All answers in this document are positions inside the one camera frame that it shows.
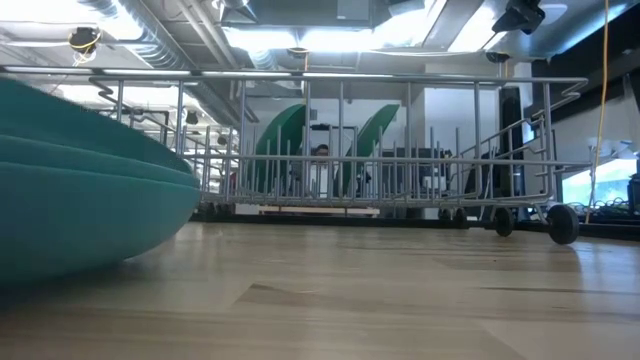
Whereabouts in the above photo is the light wooden desk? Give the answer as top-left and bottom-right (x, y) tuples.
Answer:
(258, 204), (381, 217)

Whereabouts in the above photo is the black upright panel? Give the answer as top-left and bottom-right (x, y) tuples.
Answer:
(499, 87), (526, 201)

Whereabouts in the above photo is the black aluminium frame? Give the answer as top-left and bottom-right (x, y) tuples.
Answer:
(189, 212), (640, 241)

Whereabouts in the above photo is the silver ventilation duct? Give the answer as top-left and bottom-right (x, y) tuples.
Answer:
(79, 0), (261, 126)

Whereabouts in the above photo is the narrow ceiling light panel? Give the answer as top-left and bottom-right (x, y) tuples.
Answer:
(447, 0), (526, 54)

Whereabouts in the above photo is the wide ceiling light panel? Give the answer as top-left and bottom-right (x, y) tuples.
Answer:
(222, 9), (441, 54)

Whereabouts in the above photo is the black ceiling device yellow cable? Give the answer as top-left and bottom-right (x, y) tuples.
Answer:
(67, 26), (104, 66)

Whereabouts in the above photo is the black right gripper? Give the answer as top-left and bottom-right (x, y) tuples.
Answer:
(491, 0), (546, 35)

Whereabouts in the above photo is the bright monitor screen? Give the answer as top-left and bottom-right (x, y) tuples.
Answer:
(562, 158), (639, 206)

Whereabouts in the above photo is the grey wire dish rack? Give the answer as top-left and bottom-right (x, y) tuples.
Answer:
(0, 64), (595, 246)

